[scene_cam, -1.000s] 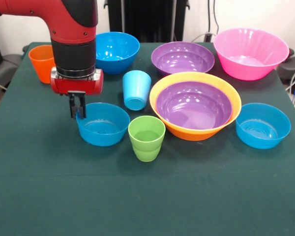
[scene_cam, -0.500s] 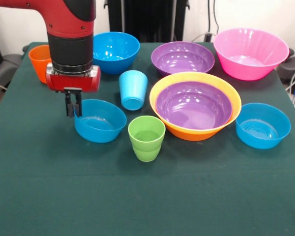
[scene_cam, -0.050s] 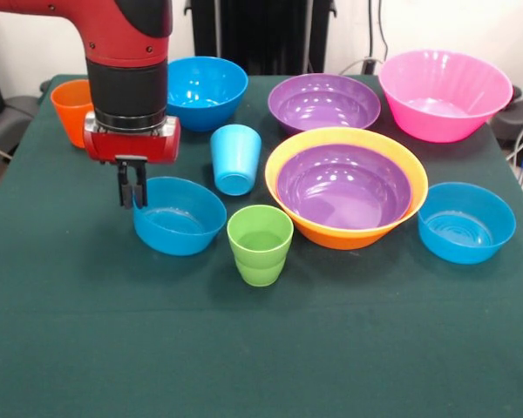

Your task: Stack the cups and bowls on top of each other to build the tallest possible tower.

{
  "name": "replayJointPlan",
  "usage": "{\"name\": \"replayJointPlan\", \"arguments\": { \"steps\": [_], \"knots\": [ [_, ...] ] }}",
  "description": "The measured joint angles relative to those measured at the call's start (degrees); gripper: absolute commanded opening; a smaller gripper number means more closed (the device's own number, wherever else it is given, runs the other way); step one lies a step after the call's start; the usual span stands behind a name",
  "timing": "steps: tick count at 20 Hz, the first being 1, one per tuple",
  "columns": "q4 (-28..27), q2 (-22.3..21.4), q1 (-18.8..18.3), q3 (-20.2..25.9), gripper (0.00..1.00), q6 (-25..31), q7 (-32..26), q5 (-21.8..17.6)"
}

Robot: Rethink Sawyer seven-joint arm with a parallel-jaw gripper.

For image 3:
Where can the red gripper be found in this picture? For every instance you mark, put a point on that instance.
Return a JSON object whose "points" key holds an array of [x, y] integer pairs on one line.
{"points": [[131, 146]]}

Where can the shallow blue plastic bowl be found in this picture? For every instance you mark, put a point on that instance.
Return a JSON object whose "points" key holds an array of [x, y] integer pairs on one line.
{"points": [[178, 226], [466, 226]]}

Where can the light blue plastic cup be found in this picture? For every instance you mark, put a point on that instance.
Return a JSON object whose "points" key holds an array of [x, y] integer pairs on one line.
{"points": [[235, 157]]}

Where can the purple plastic bowl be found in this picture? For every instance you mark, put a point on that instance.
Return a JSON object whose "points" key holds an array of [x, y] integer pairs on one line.
{"points": [[344, 191], [322, 104]]}

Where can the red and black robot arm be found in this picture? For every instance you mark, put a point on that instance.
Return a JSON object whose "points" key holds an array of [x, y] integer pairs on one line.
{"points": [[126, 65]]}

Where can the orange plastic cup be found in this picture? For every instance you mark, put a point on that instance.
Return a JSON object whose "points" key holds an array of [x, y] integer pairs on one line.
{"points": [[72, 113]]}

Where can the deep blue plastic bowl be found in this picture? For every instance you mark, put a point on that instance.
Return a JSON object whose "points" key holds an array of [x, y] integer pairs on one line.
{"points": [[209, 96]]}

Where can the green plastic cup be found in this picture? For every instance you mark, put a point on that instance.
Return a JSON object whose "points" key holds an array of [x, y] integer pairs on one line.
{"points": [[259, 248]]}

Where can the dark green tablecloth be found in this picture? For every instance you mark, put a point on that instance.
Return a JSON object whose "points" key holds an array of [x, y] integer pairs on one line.
{"points": [[261, 348]]}

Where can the orange plastic bowl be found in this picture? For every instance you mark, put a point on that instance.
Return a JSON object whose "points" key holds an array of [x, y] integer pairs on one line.
{"points": [[340, 237]]}

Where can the black power plug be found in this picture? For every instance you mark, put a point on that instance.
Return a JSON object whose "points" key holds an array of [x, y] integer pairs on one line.
{"points": [[368, 66]]}

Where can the pink plastic bowl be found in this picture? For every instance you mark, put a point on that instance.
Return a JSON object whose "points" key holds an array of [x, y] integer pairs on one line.
{"points": [[444, 104]]}

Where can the black rounded equipment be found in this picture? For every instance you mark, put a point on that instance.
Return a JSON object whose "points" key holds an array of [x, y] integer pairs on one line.
{"points": [[520, 117]]}

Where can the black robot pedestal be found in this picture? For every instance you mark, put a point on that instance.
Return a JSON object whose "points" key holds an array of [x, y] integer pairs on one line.
{"points": [[261, 35]]}

